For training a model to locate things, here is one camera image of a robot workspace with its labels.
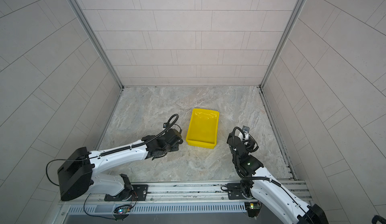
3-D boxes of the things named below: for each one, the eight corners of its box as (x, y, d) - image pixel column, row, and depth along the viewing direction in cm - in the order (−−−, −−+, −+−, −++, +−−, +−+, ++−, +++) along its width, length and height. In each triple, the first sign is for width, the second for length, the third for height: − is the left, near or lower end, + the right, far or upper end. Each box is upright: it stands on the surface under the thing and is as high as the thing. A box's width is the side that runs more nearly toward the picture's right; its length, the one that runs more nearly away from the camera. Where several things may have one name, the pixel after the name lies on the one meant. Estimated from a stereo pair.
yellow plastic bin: (186, 146, 88) (185, 141, 83) (193, 111, 105) (193, 105, 99) (216, 150, 87) (217, 145, 82) (218, 114, 103) (219, 108, 98)
